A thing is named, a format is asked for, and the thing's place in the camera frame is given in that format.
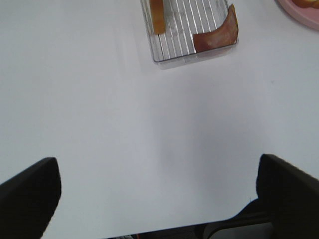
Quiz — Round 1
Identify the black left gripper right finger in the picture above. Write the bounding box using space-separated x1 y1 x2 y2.
203 154 319 239

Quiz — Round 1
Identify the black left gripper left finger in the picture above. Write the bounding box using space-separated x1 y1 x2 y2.
0 157 61 239

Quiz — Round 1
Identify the bread slice with brown crust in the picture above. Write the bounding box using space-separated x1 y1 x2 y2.
292 0 319 9

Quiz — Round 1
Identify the bacon strip in left tray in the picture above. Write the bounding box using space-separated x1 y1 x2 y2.
193 4 239 53

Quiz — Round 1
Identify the pink round plate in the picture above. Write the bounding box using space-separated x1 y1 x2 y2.
275 0 319 31

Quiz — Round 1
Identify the clear left plastic tray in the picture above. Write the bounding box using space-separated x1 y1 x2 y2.
141 0 238 68

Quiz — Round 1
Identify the upright bread slice left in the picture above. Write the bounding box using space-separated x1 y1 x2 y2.
149 0 165 34

